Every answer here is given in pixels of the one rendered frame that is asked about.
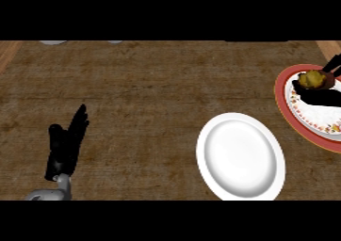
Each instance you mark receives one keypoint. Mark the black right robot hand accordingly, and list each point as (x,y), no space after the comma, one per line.
(327,98)

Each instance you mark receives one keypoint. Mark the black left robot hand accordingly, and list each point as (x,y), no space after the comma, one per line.
(64,147)

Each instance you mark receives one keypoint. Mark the yellow-brown sweet potato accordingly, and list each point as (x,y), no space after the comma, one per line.
(312,79)

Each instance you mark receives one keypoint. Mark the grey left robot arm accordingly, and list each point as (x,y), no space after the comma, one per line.
(54,194)

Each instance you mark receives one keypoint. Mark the red-rimmed patterned plate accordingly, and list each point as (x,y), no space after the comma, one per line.
(282,103)

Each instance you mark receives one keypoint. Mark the plain white plate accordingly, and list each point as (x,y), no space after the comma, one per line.
(239,157)

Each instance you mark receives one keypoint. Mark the brown woven placemat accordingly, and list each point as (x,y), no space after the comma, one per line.
(149,94)

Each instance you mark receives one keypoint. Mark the pale grey rounded object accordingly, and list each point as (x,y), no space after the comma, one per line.
(116,41)
(54,42)

